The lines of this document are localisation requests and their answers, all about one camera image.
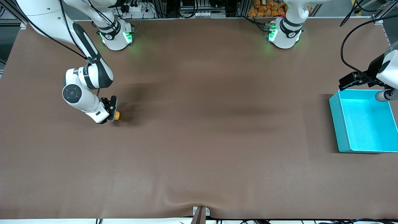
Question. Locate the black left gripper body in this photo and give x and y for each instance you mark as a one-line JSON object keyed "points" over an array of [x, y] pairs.
{"points": [[372, 69]]}

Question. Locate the yellow beetle toy car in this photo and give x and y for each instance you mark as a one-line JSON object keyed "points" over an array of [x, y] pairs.
{"points": [[117, 116]]}

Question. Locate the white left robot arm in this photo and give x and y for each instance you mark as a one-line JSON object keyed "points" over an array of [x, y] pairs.
{"points": [[286, 35]]}

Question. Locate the teal plastic bin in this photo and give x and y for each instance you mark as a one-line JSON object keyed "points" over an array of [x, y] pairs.
{"points": [[367, 124]]}

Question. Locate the white power strip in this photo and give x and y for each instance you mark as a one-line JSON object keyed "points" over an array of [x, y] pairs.
{"points": [[138, 12]]}

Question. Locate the orange snack pile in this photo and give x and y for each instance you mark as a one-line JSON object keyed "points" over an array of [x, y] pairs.
{"points": [[267, 9]]}

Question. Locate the aluminium frame rail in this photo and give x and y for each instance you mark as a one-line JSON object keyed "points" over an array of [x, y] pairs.
{"points": [[384, 14], [14, 14]]}

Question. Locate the metal clamp with brown post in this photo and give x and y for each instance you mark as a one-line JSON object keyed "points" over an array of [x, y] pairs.
{"points": [[200, 214]]}

